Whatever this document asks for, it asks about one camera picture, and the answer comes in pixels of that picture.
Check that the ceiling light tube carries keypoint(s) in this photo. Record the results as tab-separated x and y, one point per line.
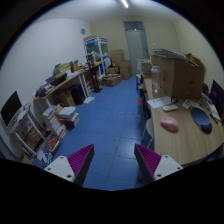
125	3

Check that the clear glass jar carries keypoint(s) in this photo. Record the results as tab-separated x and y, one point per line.
156	73

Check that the large cardboard box on desk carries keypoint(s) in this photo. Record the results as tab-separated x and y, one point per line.
180	78

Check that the grey door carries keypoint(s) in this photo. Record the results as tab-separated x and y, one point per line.
137	42

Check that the black tape roll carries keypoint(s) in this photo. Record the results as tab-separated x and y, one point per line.
174	100

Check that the black monitor on shelf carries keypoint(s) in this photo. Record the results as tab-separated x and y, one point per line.
10	108

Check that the stacked cardboard boxes by door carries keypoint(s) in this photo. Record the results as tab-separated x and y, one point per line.
124	65

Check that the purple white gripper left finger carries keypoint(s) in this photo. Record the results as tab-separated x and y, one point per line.
74	167

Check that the white metal shelf rack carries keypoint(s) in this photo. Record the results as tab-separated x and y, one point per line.
29	136

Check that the black laptop screen right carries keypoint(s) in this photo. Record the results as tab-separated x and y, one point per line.
217	96

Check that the wooden desk at left wall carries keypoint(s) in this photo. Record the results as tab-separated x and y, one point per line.
47	100

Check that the stack of books on floor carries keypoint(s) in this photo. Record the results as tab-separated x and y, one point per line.
69	117

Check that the open cardboard box on floor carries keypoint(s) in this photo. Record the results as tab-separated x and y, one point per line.
111	80

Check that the white calculator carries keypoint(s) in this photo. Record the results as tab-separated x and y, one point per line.
186	104

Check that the white remote control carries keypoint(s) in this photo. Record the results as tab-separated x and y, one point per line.
169	108

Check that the pink computer mouse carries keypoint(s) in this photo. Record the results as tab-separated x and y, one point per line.
169	123

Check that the white chair under desk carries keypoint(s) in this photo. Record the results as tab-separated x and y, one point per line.
150	130

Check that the white paper sheet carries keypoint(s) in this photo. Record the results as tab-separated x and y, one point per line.
159	102

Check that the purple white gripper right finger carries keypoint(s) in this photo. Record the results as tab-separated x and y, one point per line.
154	166

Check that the claw machine cabinet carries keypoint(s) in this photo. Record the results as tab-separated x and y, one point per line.
98	47

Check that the dark blue mouse pad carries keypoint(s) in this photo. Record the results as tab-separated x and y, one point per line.
202	120

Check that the round wall clock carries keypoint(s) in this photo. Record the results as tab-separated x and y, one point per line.
83	31

